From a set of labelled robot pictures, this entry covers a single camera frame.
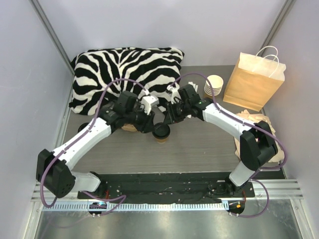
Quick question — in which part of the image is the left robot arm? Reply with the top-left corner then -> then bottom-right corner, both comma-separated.
36,91 -> 159,199

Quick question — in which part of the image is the black lid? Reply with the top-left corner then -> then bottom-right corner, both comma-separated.
78,122 -> 89,132
152,122 -> 170,139

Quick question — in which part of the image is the purple cable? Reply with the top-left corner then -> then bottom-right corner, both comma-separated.
173,72 -> 289,219
39,78 -> 150,220

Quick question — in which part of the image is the brown paper bag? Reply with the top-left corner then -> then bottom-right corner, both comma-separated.
223,45 -> 286,111

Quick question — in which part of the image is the cardboard cup carrier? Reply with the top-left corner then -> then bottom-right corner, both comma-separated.
121,124 -> 138,132

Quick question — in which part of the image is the beige cloth bag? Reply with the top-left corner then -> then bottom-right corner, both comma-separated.
233,111 -> 286,164

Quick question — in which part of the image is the single paper cup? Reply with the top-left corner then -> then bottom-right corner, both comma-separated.
156,137 -> 168,143

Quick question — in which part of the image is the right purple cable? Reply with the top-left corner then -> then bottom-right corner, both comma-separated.
173,72 -> 289,219

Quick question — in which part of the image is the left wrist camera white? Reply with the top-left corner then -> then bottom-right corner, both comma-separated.
140,90 -> 159,115

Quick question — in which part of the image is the aluminium rail frame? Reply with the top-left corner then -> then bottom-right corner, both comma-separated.
24,179 -> 314,239

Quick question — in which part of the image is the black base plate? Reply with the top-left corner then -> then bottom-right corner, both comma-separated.
78,172 -> 255,204

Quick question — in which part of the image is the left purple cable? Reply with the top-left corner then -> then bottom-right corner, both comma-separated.
39,78 -> 150,220

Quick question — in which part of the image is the zebra print pillow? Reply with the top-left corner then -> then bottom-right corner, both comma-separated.
69,47 -> 184,116

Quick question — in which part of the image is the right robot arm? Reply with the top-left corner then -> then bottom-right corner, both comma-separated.
163,85 -> 278,197

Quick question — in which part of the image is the stack of paper cups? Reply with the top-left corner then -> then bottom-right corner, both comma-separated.
204,75 -> 224,99

